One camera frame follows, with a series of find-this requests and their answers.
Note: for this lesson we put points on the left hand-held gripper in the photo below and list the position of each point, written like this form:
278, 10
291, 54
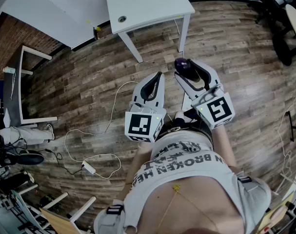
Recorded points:
140, 125

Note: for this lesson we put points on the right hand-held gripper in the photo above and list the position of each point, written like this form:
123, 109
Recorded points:
219, 111

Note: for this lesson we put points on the dark purple round object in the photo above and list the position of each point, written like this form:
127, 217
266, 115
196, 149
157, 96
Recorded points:
183, 66

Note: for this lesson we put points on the person's right forearm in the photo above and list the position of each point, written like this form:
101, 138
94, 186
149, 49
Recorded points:
225, 147

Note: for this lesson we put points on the person's left forearm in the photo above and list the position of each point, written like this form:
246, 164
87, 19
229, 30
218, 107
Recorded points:
140, 160

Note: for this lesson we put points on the white table top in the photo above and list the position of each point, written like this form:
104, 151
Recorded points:
147, 6

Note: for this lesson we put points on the dark trousers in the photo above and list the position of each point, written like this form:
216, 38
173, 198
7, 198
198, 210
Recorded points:
199, 128

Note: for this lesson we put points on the white printed t-shirt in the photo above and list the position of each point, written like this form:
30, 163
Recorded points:
186, 164

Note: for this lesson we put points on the yellow tape piece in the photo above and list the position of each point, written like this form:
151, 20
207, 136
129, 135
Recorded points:
88, 22
98, 29

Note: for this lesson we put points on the black office chair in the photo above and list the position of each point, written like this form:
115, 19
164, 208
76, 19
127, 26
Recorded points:
272, 6
282, 47

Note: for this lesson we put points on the white power strip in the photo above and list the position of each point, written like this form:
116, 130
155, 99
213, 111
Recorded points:
88, 167

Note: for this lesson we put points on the black stand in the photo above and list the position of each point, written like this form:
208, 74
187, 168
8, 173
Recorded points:
291, 125

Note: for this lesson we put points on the small white packet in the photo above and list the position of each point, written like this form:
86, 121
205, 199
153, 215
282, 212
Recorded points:
8, 70

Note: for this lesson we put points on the wooden table with white legs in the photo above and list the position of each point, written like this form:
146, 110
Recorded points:
62, 219

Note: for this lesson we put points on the grey desk with white frame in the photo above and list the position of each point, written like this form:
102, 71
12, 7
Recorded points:
14, 101

